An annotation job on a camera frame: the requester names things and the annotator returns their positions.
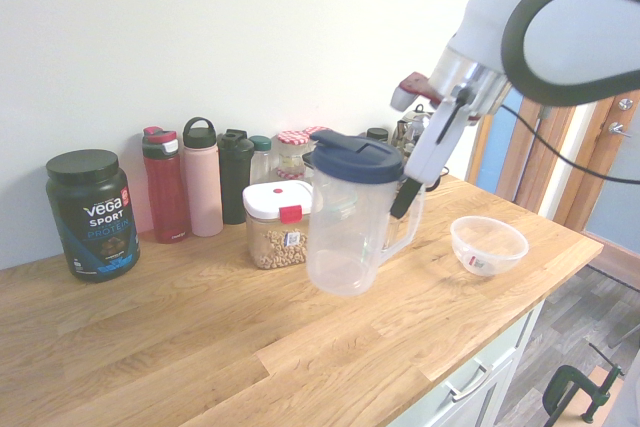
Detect silver drawer handle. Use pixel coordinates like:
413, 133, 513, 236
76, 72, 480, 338
444, 369, 489, 402

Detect wooden door frame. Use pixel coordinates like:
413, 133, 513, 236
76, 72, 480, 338
464, 81, 640, 293

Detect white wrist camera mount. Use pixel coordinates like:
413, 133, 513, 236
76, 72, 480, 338
391, 72, 445, 111

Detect green metal clamp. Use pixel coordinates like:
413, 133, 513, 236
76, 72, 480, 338
542, 341, 624, 423

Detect clear plastic bowl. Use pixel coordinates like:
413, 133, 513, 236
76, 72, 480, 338
449, 215, 530, 278

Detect black cable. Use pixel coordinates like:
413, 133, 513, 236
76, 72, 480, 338
437, 91, 640, 183

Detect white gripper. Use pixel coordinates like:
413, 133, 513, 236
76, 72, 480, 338
391, 96, 474, 221

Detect cereal container with white lid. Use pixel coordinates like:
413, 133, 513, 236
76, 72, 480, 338
242, 180, 321, 272

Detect clear bottle with green cap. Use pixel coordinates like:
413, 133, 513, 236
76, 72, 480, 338
248, 135, 274, 186

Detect red water bottle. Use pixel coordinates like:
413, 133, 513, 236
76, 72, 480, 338
141, 126, 191, 244

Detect black shaker bottle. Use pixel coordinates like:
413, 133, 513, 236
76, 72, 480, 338
217, 129, 255, 226

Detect black Vega protein tub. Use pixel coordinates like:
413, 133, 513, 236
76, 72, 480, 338
44, 149, 142, 284

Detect pink bottle with black cap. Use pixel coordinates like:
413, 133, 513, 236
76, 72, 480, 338
181, 116, 225, 238

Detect pale green cabinet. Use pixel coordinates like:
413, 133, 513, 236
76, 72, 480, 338
389, 296, 546, 427

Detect clear pitcher with blue lid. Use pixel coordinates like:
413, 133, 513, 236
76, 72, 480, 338
305, 129, 426, 298

